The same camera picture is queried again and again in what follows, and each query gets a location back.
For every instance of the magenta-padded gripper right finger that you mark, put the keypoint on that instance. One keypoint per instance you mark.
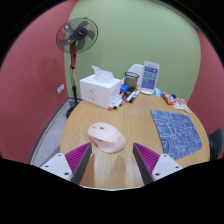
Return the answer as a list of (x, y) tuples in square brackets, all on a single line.
[(165, 165)]

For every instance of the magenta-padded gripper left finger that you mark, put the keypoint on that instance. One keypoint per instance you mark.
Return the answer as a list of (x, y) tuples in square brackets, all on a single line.
[(56, 164)]

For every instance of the beige computer mouse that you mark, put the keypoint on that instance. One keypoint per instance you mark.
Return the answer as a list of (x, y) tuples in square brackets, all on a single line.
[(106, 136)]

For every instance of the blue patterned mouse pad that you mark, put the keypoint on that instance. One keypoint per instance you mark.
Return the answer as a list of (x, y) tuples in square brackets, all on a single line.
[(176, 131)]

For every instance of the white and orange snack packet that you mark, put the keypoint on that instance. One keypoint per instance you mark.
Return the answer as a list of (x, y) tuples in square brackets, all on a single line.
[(185, 106)]

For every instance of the red snack packet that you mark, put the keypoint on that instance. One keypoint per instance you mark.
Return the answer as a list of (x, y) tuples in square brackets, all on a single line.
[(168, 98)]

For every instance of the blue snack packet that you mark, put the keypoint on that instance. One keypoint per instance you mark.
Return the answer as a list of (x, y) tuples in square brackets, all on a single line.
[(158, 92)]

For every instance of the black-capped whiteboard marker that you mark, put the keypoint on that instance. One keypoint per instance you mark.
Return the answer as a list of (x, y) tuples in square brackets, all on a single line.
[(119, 102), (134, 96)]

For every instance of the white tissue box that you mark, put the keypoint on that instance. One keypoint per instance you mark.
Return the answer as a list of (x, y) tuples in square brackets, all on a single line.
[(96, 90)]

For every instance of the blue whiteboard eraser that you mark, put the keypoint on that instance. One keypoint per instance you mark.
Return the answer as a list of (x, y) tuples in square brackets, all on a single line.
[(124, 88)]

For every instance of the white and blue sign stand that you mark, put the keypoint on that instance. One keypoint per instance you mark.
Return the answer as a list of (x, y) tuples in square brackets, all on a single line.
[(150, 76)]

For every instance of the dark mesh pen cup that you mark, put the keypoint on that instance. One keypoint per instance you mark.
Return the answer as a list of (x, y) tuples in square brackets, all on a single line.
[(131, 80)]

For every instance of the white chair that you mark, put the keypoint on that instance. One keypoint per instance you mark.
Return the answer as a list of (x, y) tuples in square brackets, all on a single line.
[(135, 69)]

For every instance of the red standing fan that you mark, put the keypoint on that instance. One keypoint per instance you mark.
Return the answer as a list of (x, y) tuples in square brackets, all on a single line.
[(77, 33)]

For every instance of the white wall socket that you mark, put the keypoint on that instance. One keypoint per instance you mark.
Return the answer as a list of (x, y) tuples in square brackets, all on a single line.
[(60, 88)]

